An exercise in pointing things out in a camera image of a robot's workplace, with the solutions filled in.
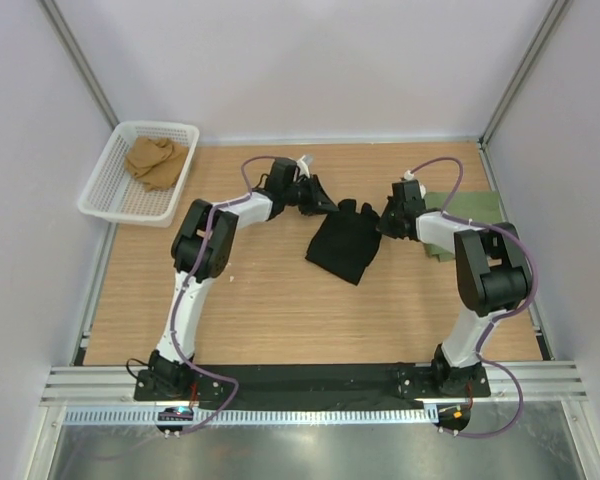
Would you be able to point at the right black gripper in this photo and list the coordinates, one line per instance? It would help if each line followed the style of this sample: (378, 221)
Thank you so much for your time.
(383, 224)

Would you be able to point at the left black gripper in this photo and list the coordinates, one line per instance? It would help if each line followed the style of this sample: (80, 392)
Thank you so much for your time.
(319, 202)

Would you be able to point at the black tank top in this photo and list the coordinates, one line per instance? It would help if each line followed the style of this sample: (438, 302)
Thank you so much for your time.
(347, 241)

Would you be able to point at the green tank top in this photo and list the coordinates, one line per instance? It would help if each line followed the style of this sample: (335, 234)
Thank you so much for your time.
(482, 206)

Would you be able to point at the white plastic basket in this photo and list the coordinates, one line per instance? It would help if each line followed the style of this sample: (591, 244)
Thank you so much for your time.
(112, 194)

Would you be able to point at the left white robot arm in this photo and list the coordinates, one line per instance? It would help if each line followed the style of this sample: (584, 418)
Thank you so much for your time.
(202, 247)

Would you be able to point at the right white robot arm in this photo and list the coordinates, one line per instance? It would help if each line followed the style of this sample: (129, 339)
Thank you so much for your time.
(493, 278)

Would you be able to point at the orange garment in basket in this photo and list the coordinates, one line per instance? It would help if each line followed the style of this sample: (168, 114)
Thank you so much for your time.
(156, 163)

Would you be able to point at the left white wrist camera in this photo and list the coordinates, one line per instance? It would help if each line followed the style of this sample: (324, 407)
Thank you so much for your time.
(303, 164)

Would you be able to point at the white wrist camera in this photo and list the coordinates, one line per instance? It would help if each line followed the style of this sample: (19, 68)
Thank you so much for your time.
(409, 175)
(303, 164)

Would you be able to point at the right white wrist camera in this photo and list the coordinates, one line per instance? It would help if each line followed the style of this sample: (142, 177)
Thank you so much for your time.
(409, 175)

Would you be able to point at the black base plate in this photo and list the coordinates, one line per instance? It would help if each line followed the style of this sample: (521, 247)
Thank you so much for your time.
(288, 381)

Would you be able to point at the aluminium frame rail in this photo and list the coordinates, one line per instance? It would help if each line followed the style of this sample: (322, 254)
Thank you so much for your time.
(539, 381)

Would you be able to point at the slotted grey cable duct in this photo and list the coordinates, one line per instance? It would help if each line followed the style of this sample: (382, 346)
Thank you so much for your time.
(163, 415)

